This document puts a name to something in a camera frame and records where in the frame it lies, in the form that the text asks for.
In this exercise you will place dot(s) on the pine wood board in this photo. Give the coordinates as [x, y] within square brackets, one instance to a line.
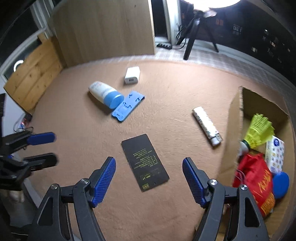
[32, 76]

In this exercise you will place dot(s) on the yellow shuttlecock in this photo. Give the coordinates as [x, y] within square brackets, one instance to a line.
[256, 134]

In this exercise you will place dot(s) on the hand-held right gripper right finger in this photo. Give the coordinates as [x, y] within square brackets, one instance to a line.
[193, 180]

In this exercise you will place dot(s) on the patterned tissue pack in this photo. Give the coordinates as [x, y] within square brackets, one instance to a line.
[275, 155]

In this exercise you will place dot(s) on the black power strip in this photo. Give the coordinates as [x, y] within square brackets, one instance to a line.
[164, 45]

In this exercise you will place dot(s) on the white lotion bottle blue cap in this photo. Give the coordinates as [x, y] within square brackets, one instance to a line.
[101, 90]

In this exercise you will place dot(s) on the cardboard box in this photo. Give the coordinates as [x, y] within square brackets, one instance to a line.
[233, 129]

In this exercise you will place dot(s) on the blue round disc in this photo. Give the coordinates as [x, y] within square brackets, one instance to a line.
[281, 184]

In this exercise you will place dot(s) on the dark grey card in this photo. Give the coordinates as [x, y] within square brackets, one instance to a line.
[143, 162]

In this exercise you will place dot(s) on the plaid bed sheet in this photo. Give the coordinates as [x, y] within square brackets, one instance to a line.
[208, 60]

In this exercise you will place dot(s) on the peach mat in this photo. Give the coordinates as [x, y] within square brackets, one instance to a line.
[161, 104]

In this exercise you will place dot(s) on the light wooden cabinet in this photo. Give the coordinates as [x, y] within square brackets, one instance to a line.
[104, 30]

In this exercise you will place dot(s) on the red bag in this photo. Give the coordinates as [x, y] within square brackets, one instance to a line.
[254, 178]

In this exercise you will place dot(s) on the white power strip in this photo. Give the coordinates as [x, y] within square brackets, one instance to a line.
[24, 121]

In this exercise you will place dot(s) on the patterned white tube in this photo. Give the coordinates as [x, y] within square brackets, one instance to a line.
[204, 122]

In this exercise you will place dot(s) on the white charger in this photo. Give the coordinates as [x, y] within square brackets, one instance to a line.
[133, 74]

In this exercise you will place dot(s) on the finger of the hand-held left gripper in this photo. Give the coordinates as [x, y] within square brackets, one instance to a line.
[44, 160]
[41, 138]

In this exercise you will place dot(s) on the blue phone stand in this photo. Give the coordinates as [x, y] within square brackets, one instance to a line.
[126, 109]

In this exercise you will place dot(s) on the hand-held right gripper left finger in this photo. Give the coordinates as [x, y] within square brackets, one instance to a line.
[105, 180]

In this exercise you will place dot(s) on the black tripod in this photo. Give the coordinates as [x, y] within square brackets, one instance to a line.
[189, 48]

